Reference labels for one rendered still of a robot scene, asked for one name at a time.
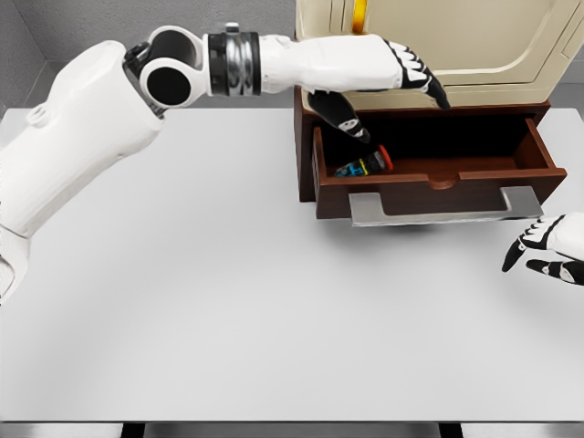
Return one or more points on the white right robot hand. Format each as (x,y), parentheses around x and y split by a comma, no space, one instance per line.
(560,237)

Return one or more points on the small multicoloured switch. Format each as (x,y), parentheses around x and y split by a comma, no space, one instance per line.
(365,165)

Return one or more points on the brown wooden cabinet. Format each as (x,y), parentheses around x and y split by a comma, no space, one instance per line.
(303,150)

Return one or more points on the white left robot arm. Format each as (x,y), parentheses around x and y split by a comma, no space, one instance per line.
(86,132)

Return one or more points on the brown wooden drawer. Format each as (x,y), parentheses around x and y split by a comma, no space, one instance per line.
(438,191)

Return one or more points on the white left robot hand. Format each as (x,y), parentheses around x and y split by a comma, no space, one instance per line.
(351,64)

